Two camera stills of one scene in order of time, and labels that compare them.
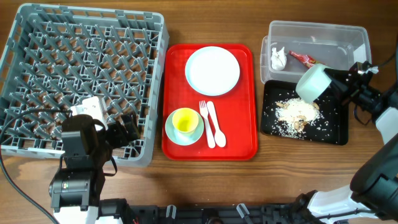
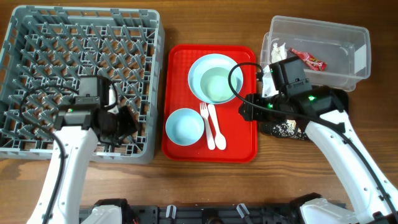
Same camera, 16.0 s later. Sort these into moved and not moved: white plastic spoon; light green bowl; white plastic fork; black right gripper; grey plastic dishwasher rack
Moved: black right gripper; light green bowl
Not moved: grey plastic dishwasher rack; white plastic spoon; white plastic fork
